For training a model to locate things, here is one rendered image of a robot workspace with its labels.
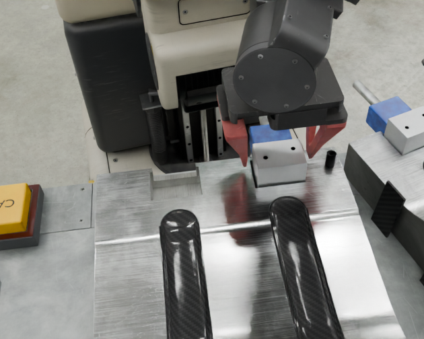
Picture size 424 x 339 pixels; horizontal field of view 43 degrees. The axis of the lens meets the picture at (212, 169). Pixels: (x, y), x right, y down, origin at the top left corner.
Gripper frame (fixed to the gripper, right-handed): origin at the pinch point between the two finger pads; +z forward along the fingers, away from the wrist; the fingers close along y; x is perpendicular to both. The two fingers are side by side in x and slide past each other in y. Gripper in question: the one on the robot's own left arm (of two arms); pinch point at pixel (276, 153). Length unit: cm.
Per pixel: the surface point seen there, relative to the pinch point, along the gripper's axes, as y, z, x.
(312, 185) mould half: 3.1, 2.0, -3.3
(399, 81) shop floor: 73, 91, 112
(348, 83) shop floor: 54, 91, 114
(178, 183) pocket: -10.5, 4.3, 1.3
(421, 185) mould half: 15.8, 5.6, -2.3
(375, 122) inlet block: 14.1, 5.3, 8.0
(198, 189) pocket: -8.5, 4.7, 0.4
